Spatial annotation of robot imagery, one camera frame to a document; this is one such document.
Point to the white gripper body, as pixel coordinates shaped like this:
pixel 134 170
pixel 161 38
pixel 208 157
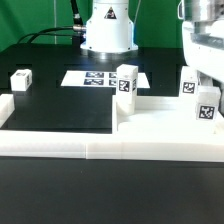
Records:
pixel 205 51

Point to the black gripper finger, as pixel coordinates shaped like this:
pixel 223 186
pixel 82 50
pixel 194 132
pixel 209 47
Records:
pixel 204 80

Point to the white square table top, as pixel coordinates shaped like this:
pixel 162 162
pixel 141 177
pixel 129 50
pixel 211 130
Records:
pixel 162 115

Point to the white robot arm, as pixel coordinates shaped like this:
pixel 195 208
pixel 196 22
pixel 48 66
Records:
pixel 110 31

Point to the white U-shaped obstacle fence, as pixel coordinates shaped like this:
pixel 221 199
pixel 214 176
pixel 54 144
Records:
pixel 130 146

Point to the white sheet with markers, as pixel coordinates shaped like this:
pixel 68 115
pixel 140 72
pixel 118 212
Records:
pixel 76 78

